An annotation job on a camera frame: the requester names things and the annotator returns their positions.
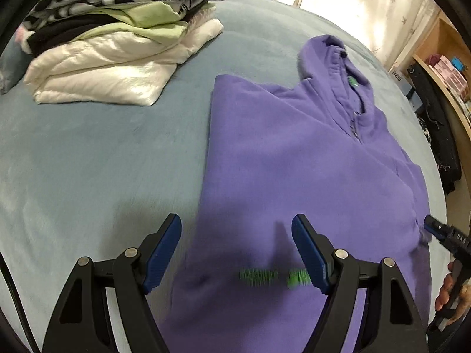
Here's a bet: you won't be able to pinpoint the blue-grey bed blanket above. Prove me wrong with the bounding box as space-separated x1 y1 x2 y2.
1 0 446 343

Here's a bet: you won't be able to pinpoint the light green folded garment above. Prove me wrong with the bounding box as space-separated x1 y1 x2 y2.
74 2 188 46

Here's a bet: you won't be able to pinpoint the purple zip hoodie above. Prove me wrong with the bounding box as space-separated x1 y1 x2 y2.
160 35 431 352

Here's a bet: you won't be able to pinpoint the floral sheer curtain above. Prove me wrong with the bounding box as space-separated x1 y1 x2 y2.
277 0 440 69

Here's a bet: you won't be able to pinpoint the pink boxes on shelf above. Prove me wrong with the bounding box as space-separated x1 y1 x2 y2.
426 54 468 92

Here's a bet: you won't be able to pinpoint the black patterned hanging clothes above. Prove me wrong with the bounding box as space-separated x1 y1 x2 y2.
407 62 461 195

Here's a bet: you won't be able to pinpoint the white puffer jacket folded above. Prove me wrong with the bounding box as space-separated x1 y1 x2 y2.
23 8 223 106

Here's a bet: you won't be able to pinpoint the wooden shelf unit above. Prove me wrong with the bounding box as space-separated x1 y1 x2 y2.
413 17 470 136

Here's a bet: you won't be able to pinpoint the black folded garment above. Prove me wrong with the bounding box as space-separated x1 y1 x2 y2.
26 14 118 57

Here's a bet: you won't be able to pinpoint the rolled blue-grey blanket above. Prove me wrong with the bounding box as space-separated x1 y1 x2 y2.
0 37 32 95

